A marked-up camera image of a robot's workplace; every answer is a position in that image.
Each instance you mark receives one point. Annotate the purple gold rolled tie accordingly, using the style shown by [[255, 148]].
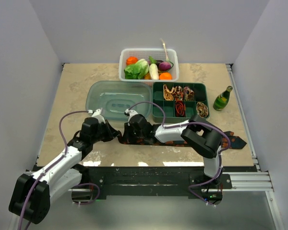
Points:
[[188, 94]]

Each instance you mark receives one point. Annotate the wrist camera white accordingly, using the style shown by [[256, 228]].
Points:
[[97, 114], [129, 113]]

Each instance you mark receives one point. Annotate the white perforated basket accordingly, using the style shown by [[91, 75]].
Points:
[[144, 53]]

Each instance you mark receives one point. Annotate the green glass bottle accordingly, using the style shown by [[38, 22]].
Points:
[[222, 100]]

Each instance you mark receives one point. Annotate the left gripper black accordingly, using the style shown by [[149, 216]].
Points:
[[111, 133]]

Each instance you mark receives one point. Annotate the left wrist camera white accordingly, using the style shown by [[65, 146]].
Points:
[[97, 114]]

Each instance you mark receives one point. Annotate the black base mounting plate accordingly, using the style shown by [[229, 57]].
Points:
[[186, 181]]

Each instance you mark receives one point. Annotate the yellow rolled tie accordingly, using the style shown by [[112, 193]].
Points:
[[168, 93]]

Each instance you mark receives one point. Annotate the dark floral orange tie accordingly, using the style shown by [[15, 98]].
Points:
[[235, 142]]

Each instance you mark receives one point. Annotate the orange fruit toy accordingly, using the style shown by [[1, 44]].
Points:
[[165, 76]]

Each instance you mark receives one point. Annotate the brown patterned rolled tie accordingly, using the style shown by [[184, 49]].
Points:
[[202, 110]]

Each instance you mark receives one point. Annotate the clear teal plastic bin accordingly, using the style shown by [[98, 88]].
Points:
[[114, 97]]

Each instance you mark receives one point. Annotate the white radish toy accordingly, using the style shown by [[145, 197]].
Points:
[[153, 71]]

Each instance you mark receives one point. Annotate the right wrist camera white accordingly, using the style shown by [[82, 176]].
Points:
[[129, 113]]

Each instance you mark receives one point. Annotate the dark red patterned rolled tie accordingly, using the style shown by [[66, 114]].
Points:
[[179, 93]]

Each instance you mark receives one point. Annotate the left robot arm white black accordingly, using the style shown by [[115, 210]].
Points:
[[33, 194]]

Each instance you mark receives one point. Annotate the green lettuce toy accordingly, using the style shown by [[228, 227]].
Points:
[[137, 71]]

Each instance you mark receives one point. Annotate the purple turnip toy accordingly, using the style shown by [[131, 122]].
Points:
[[164, 66]]

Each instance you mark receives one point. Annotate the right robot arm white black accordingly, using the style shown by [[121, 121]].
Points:
[[196, 132]]

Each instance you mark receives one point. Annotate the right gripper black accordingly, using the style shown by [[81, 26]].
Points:
[[126, 135]]

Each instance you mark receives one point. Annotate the red black rolled tie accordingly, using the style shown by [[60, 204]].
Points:
[[180, 108]]

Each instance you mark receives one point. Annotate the white green onion toy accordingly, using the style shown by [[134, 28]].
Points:
[[165, 49]]

